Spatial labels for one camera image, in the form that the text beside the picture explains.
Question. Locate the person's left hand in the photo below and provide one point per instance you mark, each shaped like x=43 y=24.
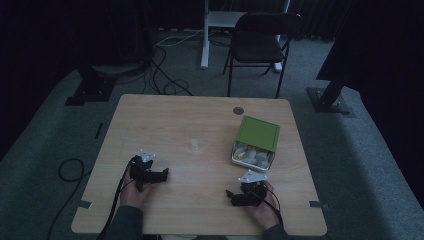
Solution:
x=133 y=195

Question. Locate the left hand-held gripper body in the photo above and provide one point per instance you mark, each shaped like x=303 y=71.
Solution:
x=143 y=174

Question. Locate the tin box with green lid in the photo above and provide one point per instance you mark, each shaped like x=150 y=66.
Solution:
x=257 y=135

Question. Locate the round grey table grommet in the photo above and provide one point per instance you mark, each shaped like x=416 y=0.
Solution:
x=238 y=110

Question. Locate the black folding chair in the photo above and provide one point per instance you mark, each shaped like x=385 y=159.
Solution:
x=260 y=43

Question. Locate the white desk frame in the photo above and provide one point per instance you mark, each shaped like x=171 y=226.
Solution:
x=216 y=20

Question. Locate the pile of wrapped pieces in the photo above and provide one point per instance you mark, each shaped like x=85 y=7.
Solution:
x=251 y=155

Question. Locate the black stand with base plate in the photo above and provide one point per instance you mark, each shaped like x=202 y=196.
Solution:
x=91 y=86
x=328 y=98

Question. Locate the grey tape strip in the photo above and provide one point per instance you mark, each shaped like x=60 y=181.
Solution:
x=83 y=204
x=316 y=204

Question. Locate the black tape strip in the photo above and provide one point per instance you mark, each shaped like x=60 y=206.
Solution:
x=98 y=130

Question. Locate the person's right hand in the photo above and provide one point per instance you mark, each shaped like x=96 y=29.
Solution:
x=266 y=211

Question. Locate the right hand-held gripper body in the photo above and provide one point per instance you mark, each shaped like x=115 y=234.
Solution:
x=250 y=191

